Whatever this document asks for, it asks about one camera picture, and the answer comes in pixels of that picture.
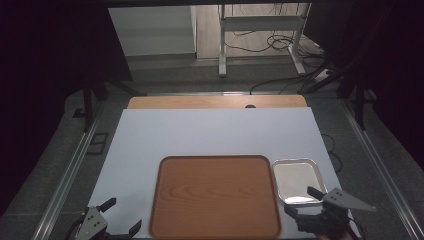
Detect light wooden table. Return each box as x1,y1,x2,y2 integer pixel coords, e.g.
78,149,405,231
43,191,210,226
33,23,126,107
127,94,309,110

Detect black metal stand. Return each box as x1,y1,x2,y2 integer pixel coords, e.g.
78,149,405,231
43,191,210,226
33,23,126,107
72,78,148,133
301,59,379,131

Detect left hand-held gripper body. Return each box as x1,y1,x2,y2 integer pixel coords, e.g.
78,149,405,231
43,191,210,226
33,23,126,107
68,206,133,240

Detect long black floor cable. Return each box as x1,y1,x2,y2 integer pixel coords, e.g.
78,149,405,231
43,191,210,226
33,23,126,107
249,66,326,96

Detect white metal desk frame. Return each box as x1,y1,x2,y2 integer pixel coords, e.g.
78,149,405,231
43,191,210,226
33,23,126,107
217,3,313,78

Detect looped black cable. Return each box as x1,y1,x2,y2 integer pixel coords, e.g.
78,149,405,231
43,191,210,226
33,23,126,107
321,133,344,174

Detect brown wooden tray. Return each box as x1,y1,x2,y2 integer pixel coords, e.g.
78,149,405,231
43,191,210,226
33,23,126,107
148,154,282,240

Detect person's right hand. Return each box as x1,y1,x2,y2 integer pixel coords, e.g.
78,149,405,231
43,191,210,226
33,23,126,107
315,233,355,240

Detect aluminium floor rail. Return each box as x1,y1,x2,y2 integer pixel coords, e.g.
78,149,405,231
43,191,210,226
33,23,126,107
31,99,105,240
342,99,424,240

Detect small silver metal tray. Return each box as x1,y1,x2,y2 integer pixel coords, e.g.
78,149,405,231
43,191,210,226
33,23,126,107
271,157,329,206

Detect black floor socket frame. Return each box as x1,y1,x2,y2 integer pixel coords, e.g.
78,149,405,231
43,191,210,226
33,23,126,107
86,132,110,156

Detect white power strip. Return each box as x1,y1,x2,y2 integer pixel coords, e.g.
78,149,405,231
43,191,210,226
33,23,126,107
313,68,332,83

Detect white board sheet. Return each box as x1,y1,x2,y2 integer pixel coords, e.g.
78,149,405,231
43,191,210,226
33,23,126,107
87,107,362,240

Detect white panel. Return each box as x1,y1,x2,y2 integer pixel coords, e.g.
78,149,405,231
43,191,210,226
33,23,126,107
108,5,198,58

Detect tangled black cables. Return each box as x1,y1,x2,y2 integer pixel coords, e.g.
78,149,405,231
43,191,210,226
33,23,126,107
232,30,323,58

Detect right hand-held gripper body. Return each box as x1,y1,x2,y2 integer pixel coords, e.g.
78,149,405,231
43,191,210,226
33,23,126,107
294,187,378,237

